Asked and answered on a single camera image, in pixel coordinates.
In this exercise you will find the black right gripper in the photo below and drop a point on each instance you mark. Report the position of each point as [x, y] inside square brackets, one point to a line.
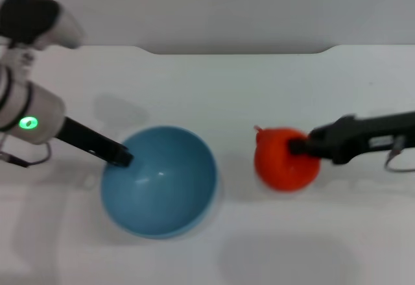
[356, 135]

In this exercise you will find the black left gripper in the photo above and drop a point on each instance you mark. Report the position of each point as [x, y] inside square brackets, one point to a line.
[84, 139]

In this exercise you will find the orange fruit with stem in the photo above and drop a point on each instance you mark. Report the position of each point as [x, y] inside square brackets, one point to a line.
[279, 168]

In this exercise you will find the blue bowl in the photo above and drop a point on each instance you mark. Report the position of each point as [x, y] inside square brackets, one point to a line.
[162, 194]

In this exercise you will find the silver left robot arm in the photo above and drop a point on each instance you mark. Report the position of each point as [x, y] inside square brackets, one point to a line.
[26, 113]

